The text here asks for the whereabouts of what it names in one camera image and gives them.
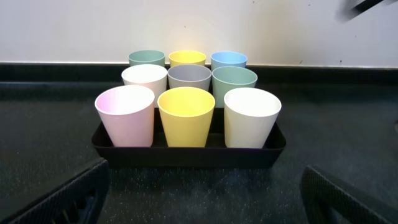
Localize green cup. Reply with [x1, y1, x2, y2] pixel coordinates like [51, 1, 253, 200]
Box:
[211, 65, 258, 109]
[127, 50, 166, 68]

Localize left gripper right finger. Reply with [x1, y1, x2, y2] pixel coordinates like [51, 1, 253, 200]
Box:
[300, 164, 398, 224]

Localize white cup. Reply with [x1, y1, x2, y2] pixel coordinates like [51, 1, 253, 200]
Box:
[223, 87, 282, 149]
[121, 63, 169, 108]

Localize pink cup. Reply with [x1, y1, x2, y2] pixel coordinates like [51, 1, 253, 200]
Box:
[95, 85, 155, 147]

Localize yellow cup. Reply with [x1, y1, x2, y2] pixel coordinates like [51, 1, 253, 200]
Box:
[168, 50, 207, 68]
[157, 86, 216, 148]

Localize blue cup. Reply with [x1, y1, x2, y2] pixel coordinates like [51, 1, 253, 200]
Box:
[210, 50, 248, 72]

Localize grey cup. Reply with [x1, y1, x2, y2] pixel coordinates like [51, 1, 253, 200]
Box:
[167, 63, 213, 91]

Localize black tray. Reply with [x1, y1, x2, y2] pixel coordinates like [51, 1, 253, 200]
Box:
[91, 107, 287, 169]

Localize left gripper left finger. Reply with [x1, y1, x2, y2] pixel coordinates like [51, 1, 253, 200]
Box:
[0, 158, 110, 224]

